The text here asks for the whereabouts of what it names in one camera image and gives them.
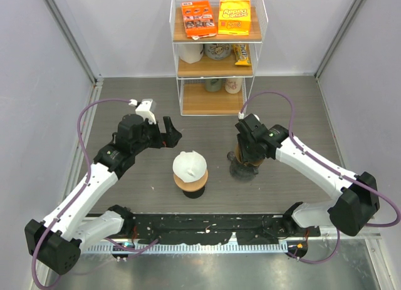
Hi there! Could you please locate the smoky grey plastic dripper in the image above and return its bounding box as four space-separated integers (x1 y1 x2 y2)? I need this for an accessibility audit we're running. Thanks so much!
230 155 260 175

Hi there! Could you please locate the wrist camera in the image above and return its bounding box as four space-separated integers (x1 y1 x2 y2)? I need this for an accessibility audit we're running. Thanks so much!
128 98 157 125
237 112 260 122

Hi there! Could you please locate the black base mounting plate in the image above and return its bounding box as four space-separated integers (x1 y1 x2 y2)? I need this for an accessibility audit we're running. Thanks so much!
97 212 321 246

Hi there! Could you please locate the orange snack box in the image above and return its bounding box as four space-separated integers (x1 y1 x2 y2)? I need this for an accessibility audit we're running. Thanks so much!
181 0 217 39

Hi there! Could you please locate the white wire shelf rack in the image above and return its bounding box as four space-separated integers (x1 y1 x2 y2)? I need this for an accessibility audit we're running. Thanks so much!
169 0 268 116

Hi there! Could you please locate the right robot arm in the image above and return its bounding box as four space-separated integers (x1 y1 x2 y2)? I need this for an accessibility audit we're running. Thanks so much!
234 113 380 236

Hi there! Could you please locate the white slotted cable duct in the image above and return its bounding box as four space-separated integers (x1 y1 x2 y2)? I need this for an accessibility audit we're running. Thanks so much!
84 241 288 255

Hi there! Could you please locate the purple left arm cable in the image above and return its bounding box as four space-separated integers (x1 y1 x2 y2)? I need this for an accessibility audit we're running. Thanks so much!
31 98 134 290

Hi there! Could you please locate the brown paper coffee filter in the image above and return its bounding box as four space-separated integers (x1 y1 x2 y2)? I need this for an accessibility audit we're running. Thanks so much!
234 145 264 167

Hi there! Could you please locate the yellow snack bag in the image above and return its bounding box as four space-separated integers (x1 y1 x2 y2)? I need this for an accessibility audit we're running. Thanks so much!
218 0 251 36

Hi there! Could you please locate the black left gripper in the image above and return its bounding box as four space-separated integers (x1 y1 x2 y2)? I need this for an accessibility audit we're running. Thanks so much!
132 116 181 154

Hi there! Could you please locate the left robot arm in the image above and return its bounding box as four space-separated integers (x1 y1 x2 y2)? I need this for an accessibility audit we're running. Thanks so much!
24 111 182 276

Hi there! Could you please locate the grey printed tin can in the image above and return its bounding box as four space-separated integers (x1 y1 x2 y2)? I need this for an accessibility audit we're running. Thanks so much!
204 43 232 60

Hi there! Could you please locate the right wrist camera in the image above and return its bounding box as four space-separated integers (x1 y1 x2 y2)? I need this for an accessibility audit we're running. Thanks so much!
237 112 260 122

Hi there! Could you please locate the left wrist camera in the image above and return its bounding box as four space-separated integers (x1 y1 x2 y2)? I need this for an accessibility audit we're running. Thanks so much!
128 98 157 125

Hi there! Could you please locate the white paper roll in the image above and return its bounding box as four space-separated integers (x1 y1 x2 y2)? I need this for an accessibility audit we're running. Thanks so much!
178 43 204 64

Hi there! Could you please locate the yellow candy bag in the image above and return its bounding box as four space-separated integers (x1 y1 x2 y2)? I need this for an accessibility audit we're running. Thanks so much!
232 44 252 66

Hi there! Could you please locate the smoky glass coffee server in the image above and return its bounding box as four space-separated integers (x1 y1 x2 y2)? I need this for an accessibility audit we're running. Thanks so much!
227 151 259 182

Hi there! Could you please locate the white paper coffee filter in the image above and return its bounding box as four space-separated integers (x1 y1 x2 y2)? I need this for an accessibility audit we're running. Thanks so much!
172 150 207 183

